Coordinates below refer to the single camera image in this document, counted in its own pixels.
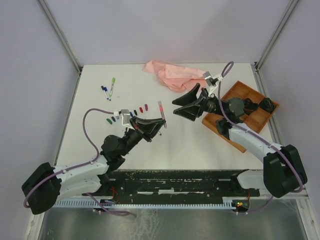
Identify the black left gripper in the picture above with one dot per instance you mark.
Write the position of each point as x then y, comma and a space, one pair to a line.
143, 126

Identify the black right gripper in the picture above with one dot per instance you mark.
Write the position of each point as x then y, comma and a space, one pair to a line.
194, 110

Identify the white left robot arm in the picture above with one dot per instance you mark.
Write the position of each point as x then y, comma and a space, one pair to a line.
50, 184

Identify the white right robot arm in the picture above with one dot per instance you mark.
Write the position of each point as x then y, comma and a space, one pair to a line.
282, 172

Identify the light green capped pen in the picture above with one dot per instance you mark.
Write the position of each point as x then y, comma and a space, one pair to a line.
112, 86

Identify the pink cloth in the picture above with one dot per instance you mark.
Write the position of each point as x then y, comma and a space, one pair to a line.
177, 78

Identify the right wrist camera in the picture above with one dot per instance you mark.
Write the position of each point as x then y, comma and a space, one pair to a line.
212, 81

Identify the black mounting base plate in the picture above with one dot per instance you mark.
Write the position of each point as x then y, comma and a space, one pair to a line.
172, 187

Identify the white cable duct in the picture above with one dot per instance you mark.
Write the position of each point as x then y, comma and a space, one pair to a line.
86, 203

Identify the aluminium frame post left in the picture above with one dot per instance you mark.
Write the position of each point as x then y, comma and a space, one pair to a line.
49, 15

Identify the aluminium frame post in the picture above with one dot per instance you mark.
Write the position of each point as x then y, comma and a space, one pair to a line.
49, 15
280, 27

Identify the aluminium frame post right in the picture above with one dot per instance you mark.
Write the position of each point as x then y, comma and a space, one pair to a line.
280, 27

